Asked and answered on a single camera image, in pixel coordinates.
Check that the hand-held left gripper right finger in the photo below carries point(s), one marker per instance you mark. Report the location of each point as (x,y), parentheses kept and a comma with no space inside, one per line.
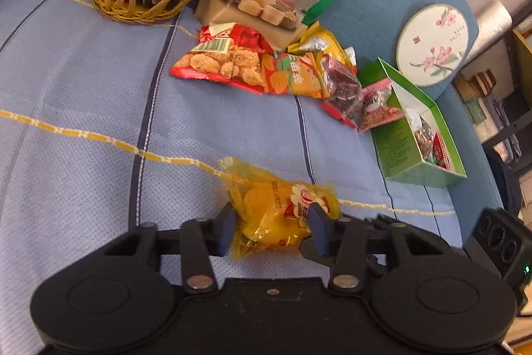
(316,228)

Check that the silver foil roll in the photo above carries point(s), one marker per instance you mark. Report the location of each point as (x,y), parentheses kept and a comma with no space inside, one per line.
(490,26)

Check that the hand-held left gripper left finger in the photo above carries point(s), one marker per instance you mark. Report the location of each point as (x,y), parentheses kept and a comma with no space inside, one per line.
(226,230)

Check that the pink nut packet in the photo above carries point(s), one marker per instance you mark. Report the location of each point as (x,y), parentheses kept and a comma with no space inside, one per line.
(376,109)

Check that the yellow snack packet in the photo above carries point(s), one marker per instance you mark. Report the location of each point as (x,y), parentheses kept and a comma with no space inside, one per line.
(322,41)

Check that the dark cloth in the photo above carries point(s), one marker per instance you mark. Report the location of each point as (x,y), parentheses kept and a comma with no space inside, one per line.
(501,180)

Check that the orange green chip packet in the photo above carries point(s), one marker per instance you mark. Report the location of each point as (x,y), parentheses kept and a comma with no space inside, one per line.
(295,78)

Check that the blue striped sheet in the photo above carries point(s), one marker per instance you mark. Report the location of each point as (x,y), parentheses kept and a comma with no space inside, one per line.
(83,89)

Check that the round blossom fan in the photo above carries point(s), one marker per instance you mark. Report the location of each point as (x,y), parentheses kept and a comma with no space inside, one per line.
(432,47)

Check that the dark shelf unit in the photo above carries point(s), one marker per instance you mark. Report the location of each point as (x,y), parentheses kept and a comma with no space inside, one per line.
(503,122)

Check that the yellow bread packet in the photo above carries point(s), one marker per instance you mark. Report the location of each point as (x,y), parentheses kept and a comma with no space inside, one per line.
(270,213)

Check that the green cardboard box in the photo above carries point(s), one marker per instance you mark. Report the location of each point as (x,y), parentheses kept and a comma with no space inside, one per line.
(399,151)

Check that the red fried snack packet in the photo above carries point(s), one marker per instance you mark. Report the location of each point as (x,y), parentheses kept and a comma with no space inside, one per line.
(220,64)

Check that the clear dark red date packet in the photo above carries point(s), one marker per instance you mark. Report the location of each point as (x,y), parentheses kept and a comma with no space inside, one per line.
(343,93)

